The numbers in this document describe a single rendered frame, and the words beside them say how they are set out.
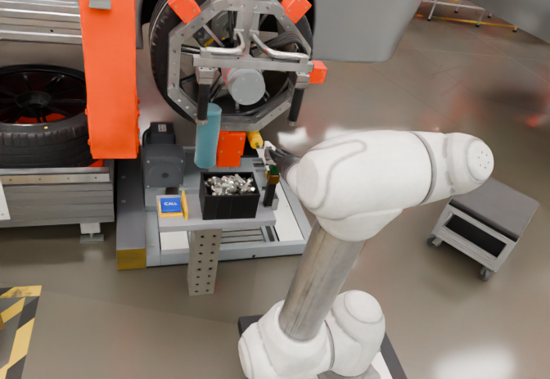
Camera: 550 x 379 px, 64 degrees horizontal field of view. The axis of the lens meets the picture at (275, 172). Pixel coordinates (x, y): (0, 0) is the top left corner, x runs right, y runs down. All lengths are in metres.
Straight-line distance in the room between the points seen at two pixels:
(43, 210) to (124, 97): 0.68
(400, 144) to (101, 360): 1.40
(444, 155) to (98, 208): 1.58
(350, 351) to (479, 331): 1.15
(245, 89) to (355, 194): 1.02
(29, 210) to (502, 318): 2.15
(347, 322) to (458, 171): 0.57
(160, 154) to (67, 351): 0.84
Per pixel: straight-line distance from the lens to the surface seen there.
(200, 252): 1.77
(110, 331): 1.89
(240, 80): 1.61
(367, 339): 1.21
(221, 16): 2.17
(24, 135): 2.00
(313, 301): 0.95
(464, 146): 0.76
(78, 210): 2.06
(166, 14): 1.73
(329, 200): 0.67
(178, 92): 1.76
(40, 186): 1.99
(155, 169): 2.00
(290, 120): 1.65
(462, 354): 2.17
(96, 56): 1.58
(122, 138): 1.73
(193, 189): 2.11
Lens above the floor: 1.57
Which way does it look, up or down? 36 degrees down
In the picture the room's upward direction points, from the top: 12 degrees clockwise
